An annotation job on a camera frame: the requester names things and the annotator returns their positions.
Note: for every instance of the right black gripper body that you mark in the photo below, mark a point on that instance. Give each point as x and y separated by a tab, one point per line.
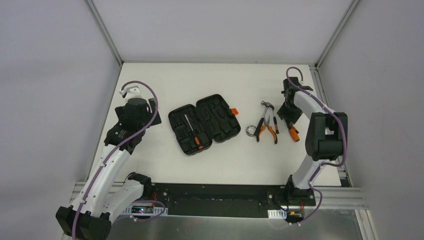
289	111

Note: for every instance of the small orange black screwdriver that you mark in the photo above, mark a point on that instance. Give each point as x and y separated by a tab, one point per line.
275	122

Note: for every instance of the large orange black screwdriver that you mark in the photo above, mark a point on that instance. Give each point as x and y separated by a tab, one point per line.
293	132

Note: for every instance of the black plastic tool case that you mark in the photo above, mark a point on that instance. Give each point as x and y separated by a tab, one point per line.
212	119

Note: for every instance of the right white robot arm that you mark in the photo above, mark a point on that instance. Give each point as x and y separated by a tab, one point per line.
325	141

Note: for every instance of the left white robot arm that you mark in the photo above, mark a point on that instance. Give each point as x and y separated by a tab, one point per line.
91	214

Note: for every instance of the silver measuring tape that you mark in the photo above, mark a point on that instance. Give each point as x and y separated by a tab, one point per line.
251	131

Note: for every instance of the flat screwdriver in case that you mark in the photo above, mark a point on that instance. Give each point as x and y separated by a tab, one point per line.
196	139

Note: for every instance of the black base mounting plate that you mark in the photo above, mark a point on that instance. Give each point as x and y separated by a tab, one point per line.
226	208

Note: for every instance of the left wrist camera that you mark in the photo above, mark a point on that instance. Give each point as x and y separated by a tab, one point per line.
131	93

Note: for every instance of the hammer with black handle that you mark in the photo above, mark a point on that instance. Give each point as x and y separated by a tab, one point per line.
266	105

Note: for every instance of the orange handled pliers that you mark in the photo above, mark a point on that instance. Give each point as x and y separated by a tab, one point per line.
265	124

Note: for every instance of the left white cable duct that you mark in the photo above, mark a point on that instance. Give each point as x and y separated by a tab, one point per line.
145	210

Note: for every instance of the white cable duct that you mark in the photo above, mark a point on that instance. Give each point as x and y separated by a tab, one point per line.
277	214
145	210

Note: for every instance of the aluminium frame rail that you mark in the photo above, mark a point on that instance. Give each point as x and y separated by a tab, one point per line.
332	197

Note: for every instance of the right white cable duct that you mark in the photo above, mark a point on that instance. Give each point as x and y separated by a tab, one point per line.
277	214

